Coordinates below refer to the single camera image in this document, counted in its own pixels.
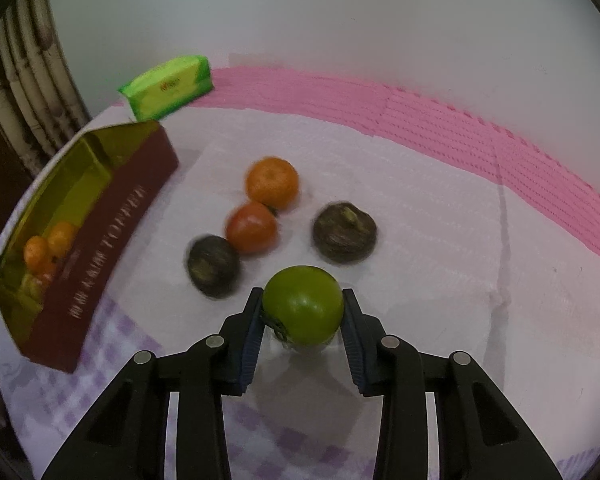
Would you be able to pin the beige patterned curtain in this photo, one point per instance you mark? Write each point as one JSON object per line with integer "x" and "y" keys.
{"x": 41, "y": 109}

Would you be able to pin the far red tomato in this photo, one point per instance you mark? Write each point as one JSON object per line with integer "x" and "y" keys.
{"x": 251, "y": 229}

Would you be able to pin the dark fruit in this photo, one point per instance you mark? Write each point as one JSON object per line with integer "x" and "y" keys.
{"x": 213, "y": 266}
{"x": 343, "y": 233}

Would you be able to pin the gold toffee tin box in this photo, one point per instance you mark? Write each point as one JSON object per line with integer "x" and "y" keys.
{"x": 103, "y": 183}

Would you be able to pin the orange mandarin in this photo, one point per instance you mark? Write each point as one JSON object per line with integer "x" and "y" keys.
{"x": 37, "y": 257}
{"x": 273, "y": 182}

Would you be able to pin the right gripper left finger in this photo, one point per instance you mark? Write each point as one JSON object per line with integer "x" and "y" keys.
{"x": 123, "y": 434}

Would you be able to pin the green tissue pack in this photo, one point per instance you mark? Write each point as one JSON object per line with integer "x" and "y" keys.
{"x": 167, "y": 87}

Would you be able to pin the green tomato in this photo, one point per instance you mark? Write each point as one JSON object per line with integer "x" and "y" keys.
{"x": 303, "y": 305}

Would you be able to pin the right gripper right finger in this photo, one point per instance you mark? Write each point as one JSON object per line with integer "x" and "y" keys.
{"x": 480, "y": 434}

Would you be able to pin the small olive brown fruit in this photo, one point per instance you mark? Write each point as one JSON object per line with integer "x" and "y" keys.
{"x": 34, "y": 287}

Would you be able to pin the yellow orange kumquat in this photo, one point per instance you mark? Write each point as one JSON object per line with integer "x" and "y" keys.
{"x": 60, "y": 238}

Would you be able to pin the pink purple checkered tablecloth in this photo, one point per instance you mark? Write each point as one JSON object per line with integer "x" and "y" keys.
{"x": 485, "y": 244}

